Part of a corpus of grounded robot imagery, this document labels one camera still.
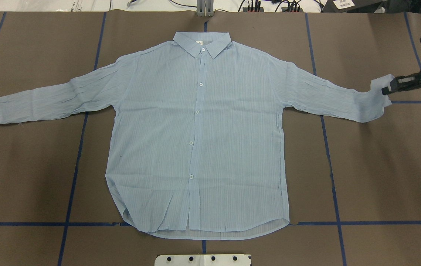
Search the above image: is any light blue button shirt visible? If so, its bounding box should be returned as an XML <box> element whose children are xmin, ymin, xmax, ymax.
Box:
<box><xmin>0</xmin><ymin>32</ymin><xmax>394</xmax><ymax>240</ymax></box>

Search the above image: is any black box with label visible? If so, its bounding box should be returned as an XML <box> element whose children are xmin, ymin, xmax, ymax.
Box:
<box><xmin>321</xmin><ymin>0</ymin><xmax>389</xmax><ymax>13</ymax></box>

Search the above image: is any black power strip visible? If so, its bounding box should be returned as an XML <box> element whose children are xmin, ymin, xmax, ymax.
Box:
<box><xmin>238</xmin><ymin>0</ymin><xmax>304</xmax><ymax>13</ymax></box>

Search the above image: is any grey aluminium frame post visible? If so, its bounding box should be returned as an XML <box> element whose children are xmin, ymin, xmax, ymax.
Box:
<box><xmin>196</xmin><ymin>0</ymin><xmax>215</xmax><ymax>17</ymax></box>

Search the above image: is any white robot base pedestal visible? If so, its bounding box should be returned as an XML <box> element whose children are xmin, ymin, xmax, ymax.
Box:
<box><xmin>154</xmin><ymin>254</ymin><xmax>252</xmax><ymax>266</ymax></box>

